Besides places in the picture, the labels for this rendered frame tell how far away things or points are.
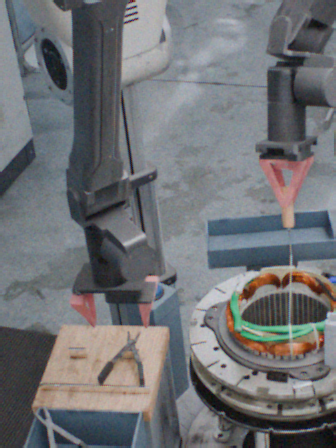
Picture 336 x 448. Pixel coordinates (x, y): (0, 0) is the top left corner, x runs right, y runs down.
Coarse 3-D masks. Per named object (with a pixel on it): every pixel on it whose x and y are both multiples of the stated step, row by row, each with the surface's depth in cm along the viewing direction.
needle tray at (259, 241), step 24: (264, 216) 183; (312, 216) 183; (216, 240) 184; (240, 240) 183; (264, 240) 183; (288, 240) 182; (312, 240) 181; (216, 264) 177; (240, 264) 177; (264, 264) 178; (288, 264) 179
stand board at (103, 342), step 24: (72, 336) 158; (96, 336) 157; (120, 336) 157; (144, 336) 156; (168, 336) 158; (72, 360) 153; (96, 360) 152; (120, 360) 152; (144, 360) 151; (120, 384) 147; (72, 408) 144; (96, 408) 143; (120, 408) 143; (144, 408) 142
